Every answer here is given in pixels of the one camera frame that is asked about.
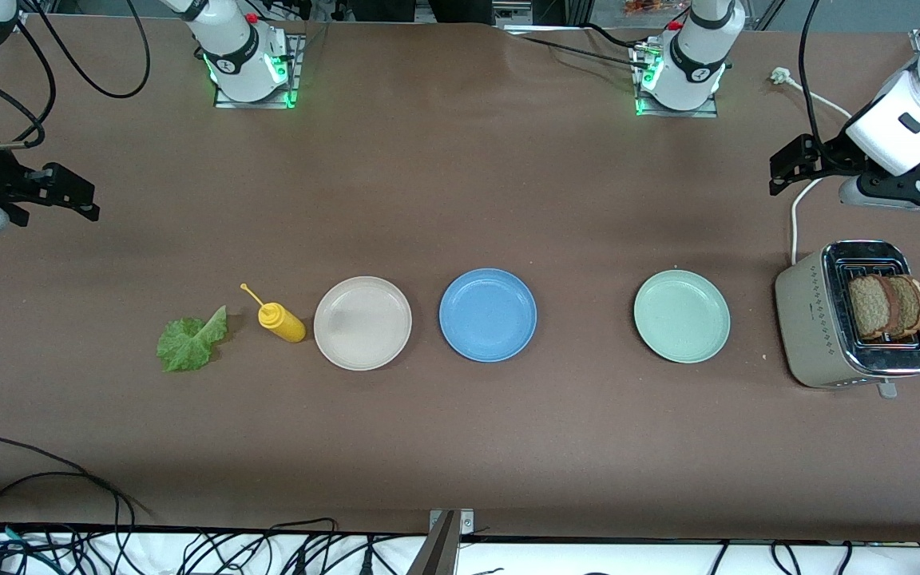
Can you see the beige plate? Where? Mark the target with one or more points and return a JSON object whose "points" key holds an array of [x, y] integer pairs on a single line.
{"points": [[362, 323]]}

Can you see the brown toast bread slice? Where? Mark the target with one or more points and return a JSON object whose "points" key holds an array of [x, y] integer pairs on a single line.
{"points": [[911, 307], [867, 307]]}

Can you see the black power plug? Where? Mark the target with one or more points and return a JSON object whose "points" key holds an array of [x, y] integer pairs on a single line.
{"points": [[299, 563], [366, 563]]}

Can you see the blue plate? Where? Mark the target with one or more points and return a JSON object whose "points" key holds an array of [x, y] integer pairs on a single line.
{"points": [[488, 315]]}

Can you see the light green plate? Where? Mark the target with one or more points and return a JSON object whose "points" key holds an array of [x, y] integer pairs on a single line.
{"points": [[682, 316]]}

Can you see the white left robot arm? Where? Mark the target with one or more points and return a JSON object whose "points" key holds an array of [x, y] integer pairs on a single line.
{"points": [[695, 56]]}

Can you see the beige and chrome toaster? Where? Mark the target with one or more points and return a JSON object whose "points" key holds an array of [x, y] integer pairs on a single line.
{"points": [[807, 319]]}

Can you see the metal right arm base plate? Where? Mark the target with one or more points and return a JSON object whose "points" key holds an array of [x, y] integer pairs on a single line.
{"points": [[256, 104]]}

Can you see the grey aluminium profile post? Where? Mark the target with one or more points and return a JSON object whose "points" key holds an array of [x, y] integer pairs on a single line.
{"points": [[436, 555]]}

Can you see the yellow mustard squeeze bottle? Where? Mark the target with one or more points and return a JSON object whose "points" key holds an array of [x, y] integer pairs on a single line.
{"points": [[284, 323]]}

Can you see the green lettuce leaf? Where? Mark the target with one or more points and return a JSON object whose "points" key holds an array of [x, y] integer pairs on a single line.
{"points": [[184, 345]]}

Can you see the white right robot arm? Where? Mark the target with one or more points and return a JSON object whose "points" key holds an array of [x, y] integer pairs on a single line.
{"points": [[228, 40]]}

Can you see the orange snack packet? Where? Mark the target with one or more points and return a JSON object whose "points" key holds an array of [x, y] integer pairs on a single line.
{"points": [[644, 6]]}

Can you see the silver table edge bracket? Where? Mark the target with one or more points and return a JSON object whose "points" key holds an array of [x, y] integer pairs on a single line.
{"points": [[466, 521]]}

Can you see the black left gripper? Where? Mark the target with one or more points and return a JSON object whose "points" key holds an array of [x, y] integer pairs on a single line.
{"points": [[828, 156]]}

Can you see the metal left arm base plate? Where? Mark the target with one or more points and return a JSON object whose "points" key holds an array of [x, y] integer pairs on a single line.
{"points": [[676, 113]]}

